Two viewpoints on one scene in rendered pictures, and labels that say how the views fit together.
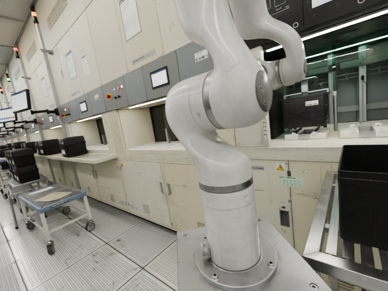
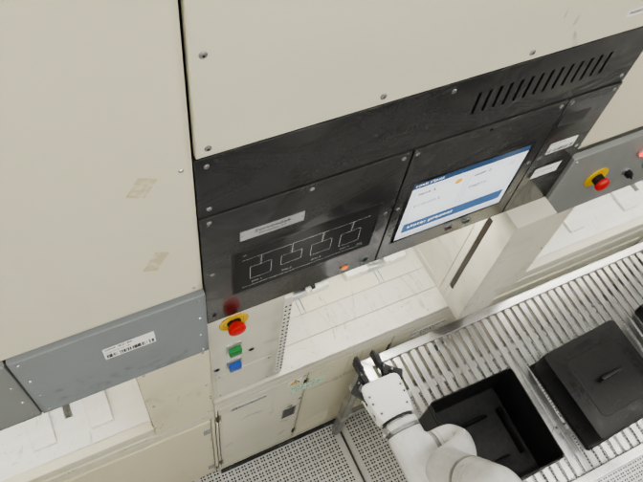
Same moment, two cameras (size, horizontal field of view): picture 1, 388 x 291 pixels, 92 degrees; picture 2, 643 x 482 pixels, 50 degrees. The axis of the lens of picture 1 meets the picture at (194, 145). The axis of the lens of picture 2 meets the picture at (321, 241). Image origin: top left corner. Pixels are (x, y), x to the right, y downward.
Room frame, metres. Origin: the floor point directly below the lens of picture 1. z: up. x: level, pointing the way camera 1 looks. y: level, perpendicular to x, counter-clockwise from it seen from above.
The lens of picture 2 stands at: (0.82, 0.24, 2.73)
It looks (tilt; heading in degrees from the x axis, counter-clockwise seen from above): 59 degrees down; 284
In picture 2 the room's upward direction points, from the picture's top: 12 degrees clockwise
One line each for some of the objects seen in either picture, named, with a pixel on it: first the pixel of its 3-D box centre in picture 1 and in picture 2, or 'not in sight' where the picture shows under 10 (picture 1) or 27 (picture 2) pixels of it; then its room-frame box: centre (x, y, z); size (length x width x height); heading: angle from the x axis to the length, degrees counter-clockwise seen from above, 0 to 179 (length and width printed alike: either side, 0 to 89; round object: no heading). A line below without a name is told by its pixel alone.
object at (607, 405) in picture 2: not in sight; (602, 380); (0.13, -0.84, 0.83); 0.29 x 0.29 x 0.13; 52
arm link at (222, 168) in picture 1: (206, 130); not in sight; (0.42, -0.03, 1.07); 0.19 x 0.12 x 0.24; 48
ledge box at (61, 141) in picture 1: (73, 146); not in sight; (2.61, 1.67, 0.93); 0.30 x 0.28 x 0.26; 47
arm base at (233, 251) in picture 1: (230, 219); not in sight; (0.40, -0.06, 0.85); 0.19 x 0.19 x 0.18
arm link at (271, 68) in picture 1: (265, 76); (419, 458); (0.61, -0.26, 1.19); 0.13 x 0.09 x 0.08; 140
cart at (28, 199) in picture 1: (56, 210); not in sight; (2.11, 1.72, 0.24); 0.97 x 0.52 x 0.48; 52
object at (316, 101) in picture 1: (305, 105); not in sight; (1.15, -0.71, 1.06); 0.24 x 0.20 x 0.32; 49
